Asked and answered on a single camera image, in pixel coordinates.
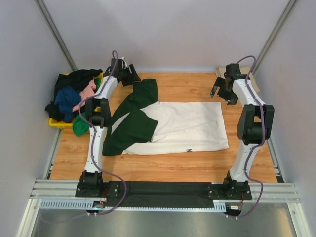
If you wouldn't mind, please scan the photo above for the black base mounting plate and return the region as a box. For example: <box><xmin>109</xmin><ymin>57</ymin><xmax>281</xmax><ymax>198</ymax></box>
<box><xmin>75</xmin><ymin>180</ymin><xmax>252</xmax><ymax>208</ymax></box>

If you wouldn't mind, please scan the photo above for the black t-shirt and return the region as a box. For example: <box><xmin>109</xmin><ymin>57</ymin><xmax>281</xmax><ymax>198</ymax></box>
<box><xmin>45</xmin><ymin>69</ymin><xmax>102</xmax><ymax>121</ymax></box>

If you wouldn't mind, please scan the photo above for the bright green t-shirt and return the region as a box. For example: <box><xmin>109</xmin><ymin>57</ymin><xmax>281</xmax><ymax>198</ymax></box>
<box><xmin>73</xmin><ymin>88</ymin><xmax>98</xmax><ymax>137</ymax></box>

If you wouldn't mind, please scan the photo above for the yellow plastic bin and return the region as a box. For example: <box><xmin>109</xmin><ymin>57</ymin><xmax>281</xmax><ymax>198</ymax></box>
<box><xmin>48</xmin><ymin>73</ymin><xmax>103</xmax><ymax>129</ymax></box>

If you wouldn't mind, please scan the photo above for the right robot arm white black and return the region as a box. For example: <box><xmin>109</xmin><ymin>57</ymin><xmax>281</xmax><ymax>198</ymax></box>
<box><xmin>209</xmin><ymin>63</ymin><xmax>275</xmax><ymax>200</ymax></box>

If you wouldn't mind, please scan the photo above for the blue t-shirt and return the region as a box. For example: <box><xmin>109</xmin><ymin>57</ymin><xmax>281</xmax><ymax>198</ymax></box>
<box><xmin>54</xmin><ymin>86</ymin><xmax>81</xmax><ymax>123</ymax></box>

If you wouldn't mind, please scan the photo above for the green and white raglan t-shirt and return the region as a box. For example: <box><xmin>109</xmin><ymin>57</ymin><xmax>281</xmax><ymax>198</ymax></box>
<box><xmin>102</xmin><ymin>79</ymin><xmax>229</xmax><ymax>156</ymax></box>

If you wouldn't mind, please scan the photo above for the pink t-shirt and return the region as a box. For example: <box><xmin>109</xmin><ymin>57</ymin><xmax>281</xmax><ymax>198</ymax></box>
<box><xmin>72</xmin><ymin>79</ymin><xmax>97</xmax><ymax>112</ymax></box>

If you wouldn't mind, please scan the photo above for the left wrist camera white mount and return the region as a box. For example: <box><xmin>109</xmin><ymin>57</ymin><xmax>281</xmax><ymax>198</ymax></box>
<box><xmin>120</xmin><ymin>57</ymin><xmax>128</xmax><ymax>69</ymax></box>

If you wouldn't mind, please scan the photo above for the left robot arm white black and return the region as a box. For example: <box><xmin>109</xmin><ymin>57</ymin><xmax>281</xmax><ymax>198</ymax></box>
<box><xmin>76</xmin><ymin>57</ymin><xmax>140</xmax><ymax>198</ymax></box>

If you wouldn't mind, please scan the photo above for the slotted cable duct rail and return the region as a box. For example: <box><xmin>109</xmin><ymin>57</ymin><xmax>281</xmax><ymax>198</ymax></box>
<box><xmin>39</xmin><ymin>199</ymin><xmax>227</xmax><ymax>212</ymax></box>

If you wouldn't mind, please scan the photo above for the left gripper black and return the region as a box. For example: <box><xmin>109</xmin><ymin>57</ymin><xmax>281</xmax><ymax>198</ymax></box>
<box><xmin>119</xmin><ymin>65</ymin><xmax>141</xmax><ymax>88</ymax></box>

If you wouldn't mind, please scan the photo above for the folded beige t-shirt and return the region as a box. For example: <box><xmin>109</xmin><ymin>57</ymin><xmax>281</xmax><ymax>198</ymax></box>
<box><xmin>214</xmin><ymin>65</ymin><xmax>261</xmax><ymax>94</ymax></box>

